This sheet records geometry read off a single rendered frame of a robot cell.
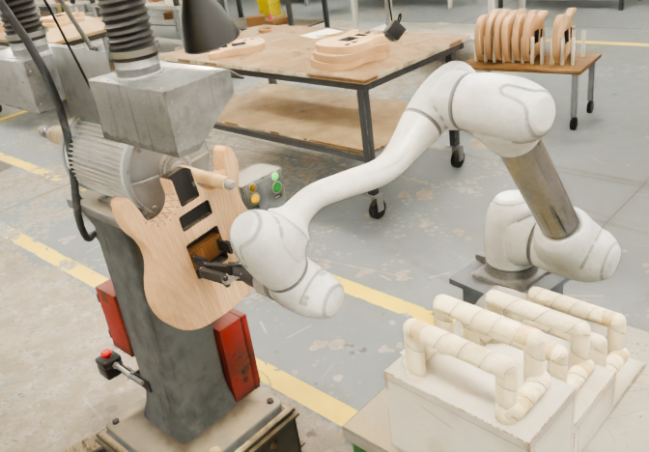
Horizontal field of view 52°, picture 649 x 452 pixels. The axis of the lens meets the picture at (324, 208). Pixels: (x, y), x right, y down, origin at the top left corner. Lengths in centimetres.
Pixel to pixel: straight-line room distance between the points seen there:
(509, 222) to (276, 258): 90
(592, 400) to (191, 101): 93
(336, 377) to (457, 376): 177
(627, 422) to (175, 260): 100
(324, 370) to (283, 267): 168
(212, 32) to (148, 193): 45
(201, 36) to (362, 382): 174
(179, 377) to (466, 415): 127
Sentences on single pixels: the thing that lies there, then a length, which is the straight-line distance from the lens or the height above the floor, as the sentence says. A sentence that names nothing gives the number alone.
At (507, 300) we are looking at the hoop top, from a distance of 127.
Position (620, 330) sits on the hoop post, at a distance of 139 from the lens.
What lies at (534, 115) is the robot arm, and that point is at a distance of 142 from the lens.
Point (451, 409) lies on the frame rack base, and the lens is 110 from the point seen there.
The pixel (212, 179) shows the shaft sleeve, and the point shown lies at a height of 126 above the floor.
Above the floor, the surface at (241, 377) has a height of 40.
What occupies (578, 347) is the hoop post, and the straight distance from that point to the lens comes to 124.
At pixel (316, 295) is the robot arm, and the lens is 133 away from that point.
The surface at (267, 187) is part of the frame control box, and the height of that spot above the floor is 108.
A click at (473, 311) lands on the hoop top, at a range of 110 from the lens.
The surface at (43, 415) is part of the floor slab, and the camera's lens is 317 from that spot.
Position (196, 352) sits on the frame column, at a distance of 219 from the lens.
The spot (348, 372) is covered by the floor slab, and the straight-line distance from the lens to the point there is 290.
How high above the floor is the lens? 184
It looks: 26 degrees down
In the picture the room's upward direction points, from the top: 8 degrees counter-clockwise
